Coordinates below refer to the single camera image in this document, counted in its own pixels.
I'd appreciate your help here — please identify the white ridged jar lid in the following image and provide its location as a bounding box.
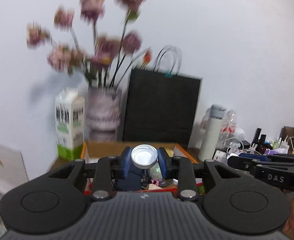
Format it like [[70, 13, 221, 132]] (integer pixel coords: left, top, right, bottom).
[[131, 144, 158, 170]]

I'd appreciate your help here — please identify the white cotton swab box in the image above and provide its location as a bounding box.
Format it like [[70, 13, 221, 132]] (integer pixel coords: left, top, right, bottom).
[[115, 164, 145, 191]]

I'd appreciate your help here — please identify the red orange cardboard box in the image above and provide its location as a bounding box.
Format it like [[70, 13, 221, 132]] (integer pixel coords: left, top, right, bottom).
[[80, 142, 198, 193]]

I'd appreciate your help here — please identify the mauve ceramic vase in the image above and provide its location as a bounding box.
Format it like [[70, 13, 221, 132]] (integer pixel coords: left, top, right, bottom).
[[85, 87, 121, 142]]

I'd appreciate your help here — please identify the black paper gift bag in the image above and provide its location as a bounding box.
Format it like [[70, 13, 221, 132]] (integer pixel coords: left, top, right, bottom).
[[122, 45, 202, 148]]

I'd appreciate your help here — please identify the clear plastic water bottle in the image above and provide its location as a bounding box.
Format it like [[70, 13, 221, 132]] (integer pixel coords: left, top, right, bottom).
[[217, 109, 236, 148]]

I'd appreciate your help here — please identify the white thermos bottle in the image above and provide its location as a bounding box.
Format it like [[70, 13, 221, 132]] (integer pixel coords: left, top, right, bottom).
[[198, 104, 227, 162]]

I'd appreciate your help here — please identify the white green milk carton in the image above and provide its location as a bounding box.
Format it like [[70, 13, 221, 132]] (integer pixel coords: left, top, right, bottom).
[[55, 88, 85, 160]]

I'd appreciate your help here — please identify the dried pink flower bouquet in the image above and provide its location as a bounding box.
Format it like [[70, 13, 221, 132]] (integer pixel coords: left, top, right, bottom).
[[26, 0, 154, 88]]

